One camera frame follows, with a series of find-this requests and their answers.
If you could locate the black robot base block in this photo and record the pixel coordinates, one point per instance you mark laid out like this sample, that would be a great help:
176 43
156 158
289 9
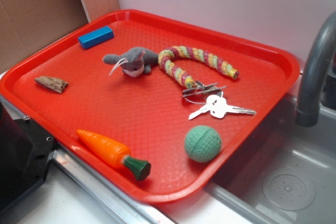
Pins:
26 151

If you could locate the brown wood chip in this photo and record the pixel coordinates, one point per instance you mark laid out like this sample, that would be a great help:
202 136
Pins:
52 83

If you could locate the red plastic tray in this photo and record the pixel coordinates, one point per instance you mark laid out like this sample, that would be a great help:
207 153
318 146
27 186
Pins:
148 113

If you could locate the silver key bunch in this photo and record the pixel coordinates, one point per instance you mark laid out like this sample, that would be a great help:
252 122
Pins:
215 103

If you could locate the grey plush mouse toy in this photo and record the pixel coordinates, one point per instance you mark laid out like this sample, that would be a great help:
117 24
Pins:
134 63

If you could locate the green dimpled ball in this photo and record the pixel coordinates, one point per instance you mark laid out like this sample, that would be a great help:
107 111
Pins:
202 143

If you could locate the orange plastic toy carrot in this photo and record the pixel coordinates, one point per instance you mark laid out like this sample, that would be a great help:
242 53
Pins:
115 154

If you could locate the blue rectangular block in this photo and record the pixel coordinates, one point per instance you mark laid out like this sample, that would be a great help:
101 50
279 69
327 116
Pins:
96 37

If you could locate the grey curved faucet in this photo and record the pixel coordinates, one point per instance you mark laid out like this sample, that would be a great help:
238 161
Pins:
317 86

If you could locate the grey plastic sink basin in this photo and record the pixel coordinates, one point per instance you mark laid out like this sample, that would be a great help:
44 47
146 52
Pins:
282 173

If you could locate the brown cardboard panel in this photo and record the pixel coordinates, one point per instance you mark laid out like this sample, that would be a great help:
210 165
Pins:
28 26

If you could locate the multicolour braided rope toy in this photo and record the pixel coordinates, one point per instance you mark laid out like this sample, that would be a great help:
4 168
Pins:
166 63

